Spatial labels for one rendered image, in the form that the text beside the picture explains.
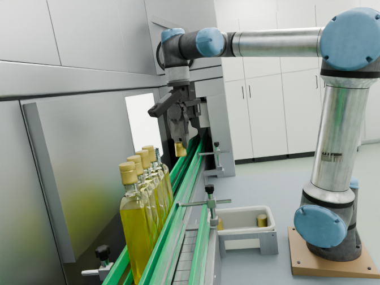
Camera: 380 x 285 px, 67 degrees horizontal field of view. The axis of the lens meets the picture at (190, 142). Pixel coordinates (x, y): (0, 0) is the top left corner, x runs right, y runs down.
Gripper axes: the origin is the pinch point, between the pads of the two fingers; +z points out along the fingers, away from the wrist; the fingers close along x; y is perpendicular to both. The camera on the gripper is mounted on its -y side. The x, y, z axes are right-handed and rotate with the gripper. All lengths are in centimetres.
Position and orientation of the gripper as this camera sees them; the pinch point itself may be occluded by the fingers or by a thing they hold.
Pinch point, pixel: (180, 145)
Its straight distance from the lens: 93.5
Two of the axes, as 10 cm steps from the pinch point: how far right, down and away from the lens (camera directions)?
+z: 1.1, 9.7, 2.0
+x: -6.0, -1.0, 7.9
